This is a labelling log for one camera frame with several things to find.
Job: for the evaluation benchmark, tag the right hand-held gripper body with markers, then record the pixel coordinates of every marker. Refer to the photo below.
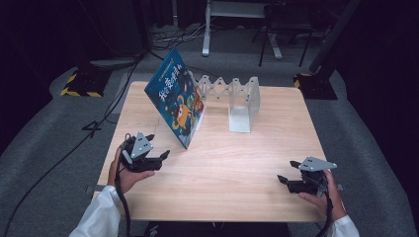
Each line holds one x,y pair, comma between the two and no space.
309,186

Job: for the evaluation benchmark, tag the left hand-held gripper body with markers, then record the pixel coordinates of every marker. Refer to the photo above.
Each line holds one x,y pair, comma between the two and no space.
138,161

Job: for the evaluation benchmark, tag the blue picture book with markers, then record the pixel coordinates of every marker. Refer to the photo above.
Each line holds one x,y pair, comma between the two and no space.
174,98

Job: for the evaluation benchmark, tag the translucent expandable book rack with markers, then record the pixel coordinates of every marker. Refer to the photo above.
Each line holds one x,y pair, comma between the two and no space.
243,108

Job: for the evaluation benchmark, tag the person's left hand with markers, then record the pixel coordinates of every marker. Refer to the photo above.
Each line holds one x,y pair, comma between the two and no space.
126,179

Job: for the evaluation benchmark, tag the person's right hand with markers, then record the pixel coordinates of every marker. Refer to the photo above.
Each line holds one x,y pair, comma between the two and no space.
332,204

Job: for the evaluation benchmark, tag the black yellow striped stand base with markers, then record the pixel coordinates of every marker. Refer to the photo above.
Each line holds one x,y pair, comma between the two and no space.
85,84
316,87

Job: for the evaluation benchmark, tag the black slanted stand pole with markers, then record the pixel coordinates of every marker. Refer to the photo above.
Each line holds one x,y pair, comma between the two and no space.
332,36

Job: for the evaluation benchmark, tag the black chair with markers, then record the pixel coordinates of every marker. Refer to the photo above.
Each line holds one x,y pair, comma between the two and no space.
283,23

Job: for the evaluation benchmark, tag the white desk frame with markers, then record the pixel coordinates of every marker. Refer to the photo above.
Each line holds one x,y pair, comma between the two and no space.
206,36

